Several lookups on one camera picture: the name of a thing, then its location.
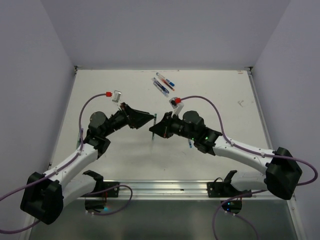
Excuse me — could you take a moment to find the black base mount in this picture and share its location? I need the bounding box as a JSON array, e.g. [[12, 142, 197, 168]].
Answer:
[[206, 170, 252, 198], [82, 181, 120, 213]]

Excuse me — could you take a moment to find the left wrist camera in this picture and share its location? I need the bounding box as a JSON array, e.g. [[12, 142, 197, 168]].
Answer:
[[111, 90, 122, 103]]

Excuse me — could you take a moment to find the green pen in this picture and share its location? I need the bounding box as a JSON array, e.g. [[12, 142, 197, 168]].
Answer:
[[151, 113, 157, 142]]

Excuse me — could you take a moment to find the blue capped pen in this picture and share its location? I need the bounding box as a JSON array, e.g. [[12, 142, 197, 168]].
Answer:
[[156, 72, 175, 87]]

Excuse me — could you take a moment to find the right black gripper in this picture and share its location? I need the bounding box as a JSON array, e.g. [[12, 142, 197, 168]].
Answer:
[[149, 110, 197, 141]]

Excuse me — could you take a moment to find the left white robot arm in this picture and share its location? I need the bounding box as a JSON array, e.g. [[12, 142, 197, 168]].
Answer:
[[20, 102, 154, 225]]

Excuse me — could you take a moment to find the dark blue pen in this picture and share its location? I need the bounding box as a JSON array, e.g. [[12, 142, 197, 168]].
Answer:
[[153, 80, 168, 93]]

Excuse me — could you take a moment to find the aluminium front rail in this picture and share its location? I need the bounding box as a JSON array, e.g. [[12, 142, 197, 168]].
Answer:
[[31, 177, 295, 201]]

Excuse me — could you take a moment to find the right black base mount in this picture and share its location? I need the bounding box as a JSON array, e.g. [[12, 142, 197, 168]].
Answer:
[[206, 170, 252, 198]]

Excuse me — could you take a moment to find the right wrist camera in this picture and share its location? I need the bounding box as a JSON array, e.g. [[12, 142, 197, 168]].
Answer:
[[169, 97, 184, 116]]

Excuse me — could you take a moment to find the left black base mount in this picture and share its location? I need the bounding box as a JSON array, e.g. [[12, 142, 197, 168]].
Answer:
[[82, 181, 120, 213]]

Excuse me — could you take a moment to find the clear blue pen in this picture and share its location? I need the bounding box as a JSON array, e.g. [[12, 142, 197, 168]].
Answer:
[[151, 77, 169, 98]]

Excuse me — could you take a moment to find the aluminium right side rail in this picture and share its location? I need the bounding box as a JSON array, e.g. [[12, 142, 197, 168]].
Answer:
[[246, 66, 292, 183]]

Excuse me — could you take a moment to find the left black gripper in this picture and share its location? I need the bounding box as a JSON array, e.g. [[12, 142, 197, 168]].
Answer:
[[102, 102, 154, 137]]

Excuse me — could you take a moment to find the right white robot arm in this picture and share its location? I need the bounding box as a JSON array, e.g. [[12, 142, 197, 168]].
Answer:
[[149, 110, 302, 200]]

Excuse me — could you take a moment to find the red ink pen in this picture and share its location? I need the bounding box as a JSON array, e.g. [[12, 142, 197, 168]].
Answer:
[[159, 78, 175, 91]]

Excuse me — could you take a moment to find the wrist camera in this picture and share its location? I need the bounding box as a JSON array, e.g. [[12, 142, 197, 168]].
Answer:
[[169, 97, 184, 116], [111, 90, 122, 103]]

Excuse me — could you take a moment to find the aluminium rail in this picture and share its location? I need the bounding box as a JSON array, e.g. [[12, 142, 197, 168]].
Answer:
[[31, 177, 295, 201], [246, 66, 292, 183]]

